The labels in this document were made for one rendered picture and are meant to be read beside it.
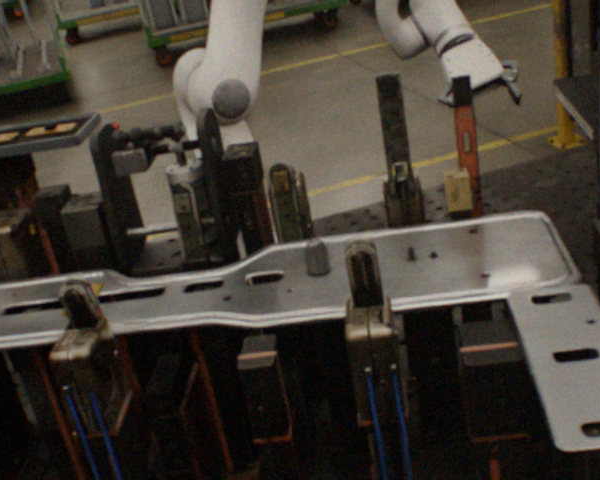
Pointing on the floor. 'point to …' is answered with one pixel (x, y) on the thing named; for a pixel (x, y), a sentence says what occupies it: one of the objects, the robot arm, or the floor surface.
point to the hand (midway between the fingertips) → (494, 108)
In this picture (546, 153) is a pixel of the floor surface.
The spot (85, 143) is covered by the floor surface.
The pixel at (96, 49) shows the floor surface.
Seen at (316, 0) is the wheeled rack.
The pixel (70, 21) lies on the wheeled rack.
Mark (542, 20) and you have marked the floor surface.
